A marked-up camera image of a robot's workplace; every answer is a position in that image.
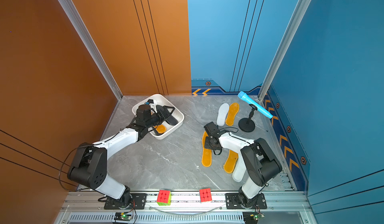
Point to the right green circuit board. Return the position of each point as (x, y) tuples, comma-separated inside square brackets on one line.
[(252, 218)]

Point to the grey felt insole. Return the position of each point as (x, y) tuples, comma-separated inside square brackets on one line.
[(172, 120)]

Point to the green circuit board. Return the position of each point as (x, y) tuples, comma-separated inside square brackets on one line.
[(252, 218), (123, 218)]

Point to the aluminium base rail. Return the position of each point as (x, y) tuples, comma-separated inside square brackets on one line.
[(279, 207)]

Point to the left rubik cube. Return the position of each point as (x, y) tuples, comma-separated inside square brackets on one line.
[(164, 198)]

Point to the white insole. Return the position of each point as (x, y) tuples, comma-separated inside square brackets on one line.
[(239, 171), (222, 114)]

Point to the left green circuit board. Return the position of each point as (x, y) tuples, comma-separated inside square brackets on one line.
[(123, 218)]

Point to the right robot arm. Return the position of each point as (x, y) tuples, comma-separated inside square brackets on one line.
[(255, 157)]

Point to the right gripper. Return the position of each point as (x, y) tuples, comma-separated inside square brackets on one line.
[(206, 144)]

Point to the blue toy microphone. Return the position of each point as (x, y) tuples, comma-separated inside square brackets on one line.
[(244, 97)]

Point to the right rubik cube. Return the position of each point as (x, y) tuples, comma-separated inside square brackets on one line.
[(205, 195)]

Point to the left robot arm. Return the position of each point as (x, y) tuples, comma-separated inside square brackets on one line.
[(89, 165)]

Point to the left aluminium corner post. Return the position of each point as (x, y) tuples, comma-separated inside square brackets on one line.
[(72, 13)]

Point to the yellow insole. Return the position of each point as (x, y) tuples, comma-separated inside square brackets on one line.
[(160, 129), (231, 161), (207, 153), (233, 110)]

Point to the right aluminium corner post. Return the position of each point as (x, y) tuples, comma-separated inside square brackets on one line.
[(295, 21)]

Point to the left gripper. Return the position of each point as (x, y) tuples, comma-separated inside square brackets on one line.
[(165, 107)]

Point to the aluminium corner post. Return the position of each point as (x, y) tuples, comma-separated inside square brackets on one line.
[(295, 21), (72, 13)]

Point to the white plastic storage box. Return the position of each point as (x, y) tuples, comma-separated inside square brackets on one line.
[(161, 100)]

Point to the black microphone stand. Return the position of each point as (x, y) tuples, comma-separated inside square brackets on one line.
[(247, 124)]

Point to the rubik cube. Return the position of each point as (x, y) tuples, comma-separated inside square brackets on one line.
[(164, 198), (205, 195)]

